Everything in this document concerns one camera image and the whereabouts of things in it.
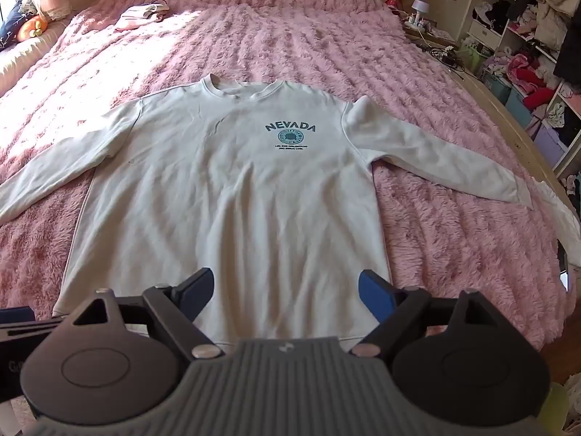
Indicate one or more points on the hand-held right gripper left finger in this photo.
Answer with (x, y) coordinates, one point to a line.
(202, 286)

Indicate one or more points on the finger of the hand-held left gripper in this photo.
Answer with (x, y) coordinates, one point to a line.
(18, 315)

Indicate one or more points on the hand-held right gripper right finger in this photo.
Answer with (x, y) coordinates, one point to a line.
(374, 290)

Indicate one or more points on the white printed sweatshirt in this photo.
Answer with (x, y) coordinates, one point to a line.
(227, 190)

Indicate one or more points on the pile of red pink clothes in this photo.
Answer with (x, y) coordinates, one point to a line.
(526, 75)

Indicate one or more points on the pale yellow object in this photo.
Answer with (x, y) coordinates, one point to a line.
(560, 404)

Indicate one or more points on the purple storage bin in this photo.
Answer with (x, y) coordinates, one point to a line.
(550, 145)

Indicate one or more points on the blue storage bin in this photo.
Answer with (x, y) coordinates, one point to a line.
(498, 88)
(517, 109)

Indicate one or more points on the green plastic bin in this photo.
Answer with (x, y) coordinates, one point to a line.
(476, 59)

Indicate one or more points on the cream bed sheet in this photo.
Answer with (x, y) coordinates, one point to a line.
(22, 61)

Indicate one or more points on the pink fluffy blanket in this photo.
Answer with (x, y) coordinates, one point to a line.
(295, 41)

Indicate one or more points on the white power strip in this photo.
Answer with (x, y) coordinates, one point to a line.
(420, 25)

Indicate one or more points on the folded white pink cloth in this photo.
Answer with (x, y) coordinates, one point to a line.
(138, 16)

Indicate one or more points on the white table lamp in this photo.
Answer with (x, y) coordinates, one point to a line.
(421, 8)

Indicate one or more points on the orange plush toy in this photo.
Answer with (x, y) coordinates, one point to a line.
(31, 27)

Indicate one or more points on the dark blue pillow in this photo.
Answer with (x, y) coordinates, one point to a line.
(11, 22)

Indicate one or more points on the white shelving unit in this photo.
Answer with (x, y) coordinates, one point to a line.
(513, 27)

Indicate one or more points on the cream hanging jacket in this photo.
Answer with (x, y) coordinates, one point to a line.
(556, 4)

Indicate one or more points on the wooden bed frame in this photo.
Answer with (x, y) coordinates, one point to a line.
(513, 122)

